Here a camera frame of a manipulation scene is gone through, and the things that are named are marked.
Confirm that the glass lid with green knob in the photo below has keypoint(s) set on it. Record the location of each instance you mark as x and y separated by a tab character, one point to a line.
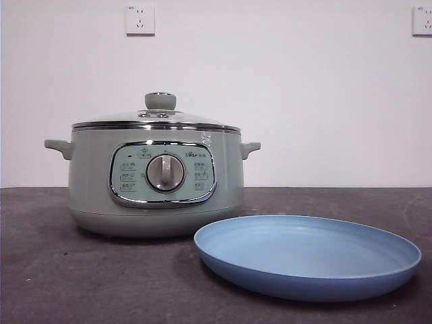
160	100

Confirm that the pale green electric steamer pot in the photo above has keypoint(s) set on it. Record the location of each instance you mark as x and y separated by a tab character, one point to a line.
94	175

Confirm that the blue round plate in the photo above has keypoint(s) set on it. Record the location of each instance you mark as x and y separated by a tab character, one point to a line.
303	256

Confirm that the white wall socket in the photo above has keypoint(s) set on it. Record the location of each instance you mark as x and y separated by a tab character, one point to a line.
140	20
423	21

